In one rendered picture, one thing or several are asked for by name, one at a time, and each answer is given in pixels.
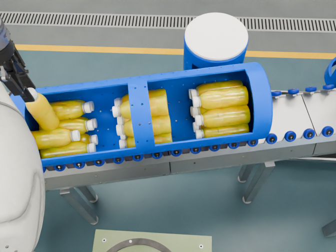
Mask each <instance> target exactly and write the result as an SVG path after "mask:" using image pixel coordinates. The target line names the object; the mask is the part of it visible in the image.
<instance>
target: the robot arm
mask: <svg viewBox="0 0 336 252"><path fill-rule="evenodd" d="M20 63H21V64H20ZM25 67H26V64H25V63H24V61H23V59H22V57H21V56H20V54H19V52H18V50H17V49H16V47H15V44H14V42H13V40H11V39H10V32H9V30H8V29H7V27H6V25H5V24H4V22H3V20H2V18H1V17H0V71H1V76H0V252H33V251H34V249H35V247H36V246H37V243H38V241H39V237H40V233H41V229H42V225H43V219H44V212H45V179H44V172H43V166H42V162H41V158H40V153H39V150H38V146H37V143H36V140H35V138H34V137H33V135H32V133H31V131H30V129H29V127H28V125H27V123H26V121H25V118H24V116H23V115H22V113H21V112H20V111H19V109H18V108H17V107H16V105H15V104H14V102H13V101H12V99H11V98H10V96H9V94H8V93H7V91H6V89H5V88H4V86H3V84H2V83H1V82H3V83H4V85H5V86H6V87H7V88H8V89H9V90H10V92H11V93H12V94H13V95H14V96H20V97H21V98H22V99H23V101H24V102H25V103H29V102H34V101H35V99H34V97H33V96H32V94H31V93H30V91H29V90H28V88H33V89H36V87H35V85H34V84H33V82H32V81H31V79H30V78H29V76H28V75H27V74H28V73H29V70H28V69H27V70H25Z"/></svg>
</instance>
